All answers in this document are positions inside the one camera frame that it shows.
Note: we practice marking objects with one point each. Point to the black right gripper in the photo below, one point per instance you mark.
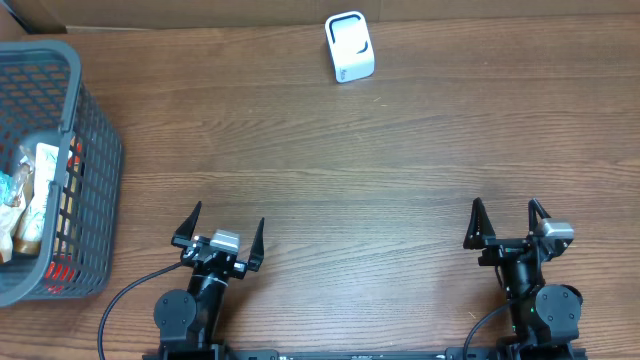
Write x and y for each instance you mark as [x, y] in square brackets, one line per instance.
[481, 234]

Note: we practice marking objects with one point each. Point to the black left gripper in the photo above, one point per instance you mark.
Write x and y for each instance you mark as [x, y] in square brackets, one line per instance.
[186, 243]

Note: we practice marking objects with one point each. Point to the orange spaghetti pack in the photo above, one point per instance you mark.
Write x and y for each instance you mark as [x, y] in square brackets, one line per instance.
[63, 251]

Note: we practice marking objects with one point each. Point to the white cream tube brown cap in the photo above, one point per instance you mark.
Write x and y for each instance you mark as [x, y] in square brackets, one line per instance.
[29, 233]

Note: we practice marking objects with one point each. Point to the beige bread snack bag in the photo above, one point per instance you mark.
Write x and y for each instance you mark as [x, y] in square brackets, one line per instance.
[11, 214]

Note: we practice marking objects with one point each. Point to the light blue snack packet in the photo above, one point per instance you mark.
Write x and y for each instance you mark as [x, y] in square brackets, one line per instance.
[6, 188]

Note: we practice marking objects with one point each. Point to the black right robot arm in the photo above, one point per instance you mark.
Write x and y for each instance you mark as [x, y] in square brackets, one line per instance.
[545, 318]

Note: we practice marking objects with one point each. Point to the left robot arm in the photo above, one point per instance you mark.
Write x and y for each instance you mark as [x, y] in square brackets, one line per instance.
[187, 318]

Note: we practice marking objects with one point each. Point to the white barcode scanner stand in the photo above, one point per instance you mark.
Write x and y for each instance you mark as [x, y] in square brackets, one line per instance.
[350, 46]

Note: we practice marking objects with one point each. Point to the grey plastic mesh basket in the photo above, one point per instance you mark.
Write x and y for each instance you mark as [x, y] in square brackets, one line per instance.
[44, 100]

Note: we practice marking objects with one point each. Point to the brown cardboard back panel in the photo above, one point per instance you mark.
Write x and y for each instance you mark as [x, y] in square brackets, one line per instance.
[56, 15]

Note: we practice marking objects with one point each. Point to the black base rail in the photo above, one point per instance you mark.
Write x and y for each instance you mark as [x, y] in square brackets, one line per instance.
[451, 353]

